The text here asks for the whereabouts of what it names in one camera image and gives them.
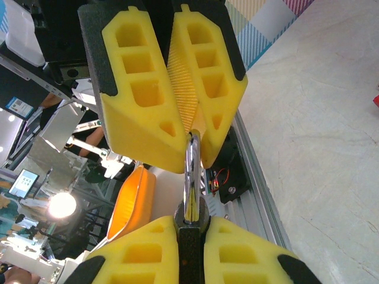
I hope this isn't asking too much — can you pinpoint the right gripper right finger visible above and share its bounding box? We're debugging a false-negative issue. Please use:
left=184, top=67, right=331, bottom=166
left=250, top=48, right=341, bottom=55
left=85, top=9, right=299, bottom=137
left=203, top=215, right=324, bottom=284

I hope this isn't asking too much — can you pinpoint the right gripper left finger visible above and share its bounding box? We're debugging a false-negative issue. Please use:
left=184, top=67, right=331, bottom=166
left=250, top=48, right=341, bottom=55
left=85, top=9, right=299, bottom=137
left=63, top=215, right=181, bottom=284

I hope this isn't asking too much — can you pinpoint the black padlock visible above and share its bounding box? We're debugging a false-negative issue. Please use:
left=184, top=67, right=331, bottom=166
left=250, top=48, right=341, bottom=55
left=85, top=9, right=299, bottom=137
left=174, top=129, right=211, bottom=284

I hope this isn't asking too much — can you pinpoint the orange plastic container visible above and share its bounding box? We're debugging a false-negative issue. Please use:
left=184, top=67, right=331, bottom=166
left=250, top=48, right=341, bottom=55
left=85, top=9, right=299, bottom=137
left=105, top=164, right=157, bottom=241

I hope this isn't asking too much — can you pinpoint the blue white label sign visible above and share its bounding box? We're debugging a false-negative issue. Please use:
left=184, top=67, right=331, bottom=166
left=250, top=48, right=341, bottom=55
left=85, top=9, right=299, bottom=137
left=5, top=95, right=34, bottom=120

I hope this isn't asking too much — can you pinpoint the bright round lamp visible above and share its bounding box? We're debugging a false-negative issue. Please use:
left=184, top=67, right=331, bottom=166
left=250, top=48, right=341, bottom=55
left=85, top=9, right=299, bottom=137
left=46, top=191, right=78, bottom=220

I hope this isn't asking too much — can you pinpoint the grey metal panel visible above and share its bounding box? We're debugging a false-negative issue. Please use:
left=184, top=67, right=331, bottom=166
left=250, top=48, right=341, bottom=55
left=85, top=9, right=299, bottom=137
left=28, top=100, right=89, bottom=190

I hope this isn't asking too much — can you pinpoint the computer monitor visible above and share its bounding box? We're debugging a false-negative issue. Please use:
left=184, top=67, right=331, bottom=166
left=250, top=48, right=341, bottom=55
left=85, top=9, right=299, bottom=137
left=8, top=167, right=40, bottom=199

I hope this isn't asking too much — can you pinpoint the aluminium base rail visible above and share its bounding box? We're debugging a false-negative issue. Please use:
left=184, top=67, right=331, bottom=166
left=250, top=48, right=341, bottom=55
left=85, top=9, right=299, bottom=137
left=204, top=114, right=293, bottom=252

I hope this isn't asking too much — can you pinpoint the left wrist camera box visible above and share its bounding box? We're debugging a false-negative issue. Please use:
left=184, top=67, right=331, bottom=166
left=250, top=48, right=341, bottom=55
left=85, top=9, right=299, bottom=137
left=5, top=0, right=46, bottom=67

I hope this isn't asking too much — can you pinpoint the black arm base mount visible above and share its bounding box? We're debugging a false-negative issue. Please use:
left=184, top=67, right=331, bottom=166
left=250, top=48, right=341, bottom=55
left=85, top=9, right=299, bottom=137
left=207, top=125, right=252, bottom=205

